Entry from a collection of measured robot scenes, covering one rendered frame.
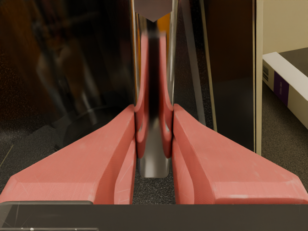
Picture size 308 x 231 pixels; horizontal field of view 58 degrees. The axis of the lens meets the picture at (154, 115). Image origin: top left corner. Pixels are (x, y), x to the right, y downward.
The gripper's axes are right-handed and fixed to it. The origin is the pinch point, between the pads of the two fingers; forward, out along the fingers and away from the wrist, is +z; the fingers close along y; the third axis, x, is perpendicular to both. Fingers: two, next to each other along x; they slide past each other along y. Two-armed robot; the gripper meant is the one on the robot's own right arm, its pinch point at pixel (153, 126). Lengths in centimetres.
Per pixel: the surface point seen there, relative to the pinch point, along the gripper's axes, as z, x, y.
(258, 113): 5.3, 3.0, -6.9
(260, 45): 5.3, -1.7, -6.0
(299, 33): 48, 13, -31
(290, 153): 16.4, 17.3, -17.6
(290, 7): 48, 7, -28
